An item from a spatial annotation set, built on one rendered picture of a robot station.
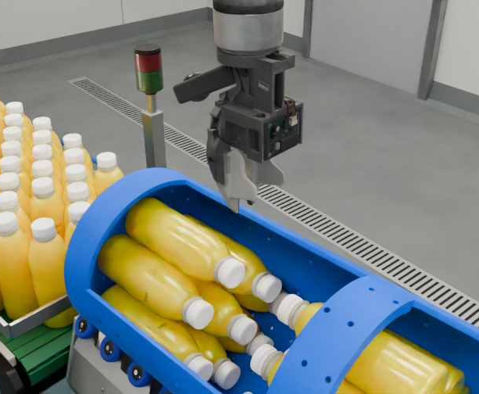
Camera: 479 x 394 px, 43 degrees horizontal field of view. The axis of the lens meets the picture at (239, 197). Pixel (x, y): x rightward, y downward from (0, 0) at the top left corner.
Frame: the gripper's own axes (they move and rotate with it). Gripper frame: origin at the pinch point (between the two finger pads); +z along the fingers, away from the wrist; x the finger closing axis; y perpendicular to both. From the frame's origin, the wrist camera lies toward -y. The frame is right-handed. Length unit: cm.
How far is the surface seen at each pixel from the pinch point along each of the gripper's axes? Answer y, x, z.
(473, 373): 29.0, 13.2, 20.8
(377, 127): -147, 276, 127
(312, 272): 2.3, 13.2, 18.4
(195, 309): -2.5, -6.4, 16.1
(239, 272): -0.5, 0.2, 12.5
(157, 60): -62, 36, 4
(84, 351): -26.6, -12.0, 36.3
